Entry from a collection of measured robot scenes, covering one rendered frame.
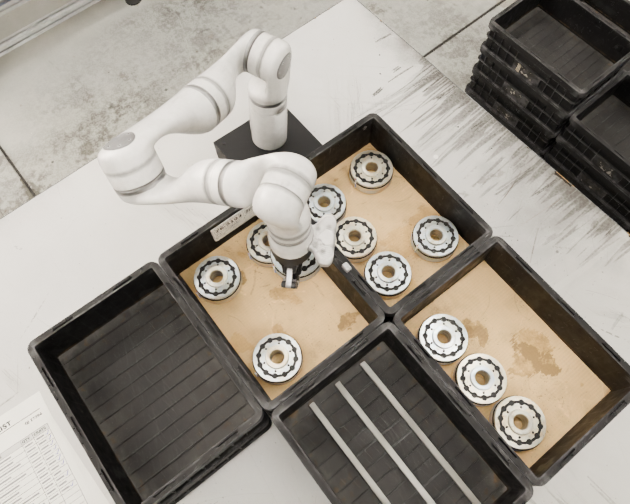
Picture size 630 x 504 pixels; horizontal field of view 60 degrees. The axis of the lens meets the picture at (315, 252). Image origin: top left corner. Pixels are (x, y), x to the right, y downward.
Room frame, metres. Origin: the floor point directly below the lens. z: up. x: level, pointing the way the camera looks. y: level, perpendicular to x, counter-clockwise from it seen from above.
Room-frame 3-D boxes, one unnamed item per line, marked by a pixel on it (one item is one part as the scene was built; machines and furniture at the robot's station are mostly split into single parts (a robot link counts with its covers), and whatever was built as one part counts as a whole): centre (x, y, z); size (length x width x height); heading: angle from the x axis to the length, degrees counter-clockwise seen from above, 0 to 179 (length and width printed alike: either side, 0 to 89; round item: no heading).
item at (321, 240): (0.37, 0.02, 1.17); 0.11 x 0.09 x 0.06; 82
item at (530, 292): (0.22, -0.38, 0.87); 0.40 x 0.30 x 0.11; 36
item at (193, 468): (0.18, 0.34, 0.92); 0.40 x 0.30 x 0.02; 36
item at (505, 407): (0.09, -0.39, 0.86); 0.10 x 0.10 x 0.01
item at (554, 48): (1.32, -0.84, 0.37); 0.40 x 0.30 x 0.45; 38
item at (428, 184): (0.54, -0.15, 0.87); 0.40 x 0.30 x 0.11; 36
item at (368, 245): (0.50, -0.09, 0.86); 0.10 x 0.10 x 0.01
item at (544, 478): (0.22, -0.38, 0.92); 0.40 x 0.30 x 0.02; 36
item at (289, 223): (0.36, 0.04, 1.27); 0.09 x 0.07 x 0.15; 156
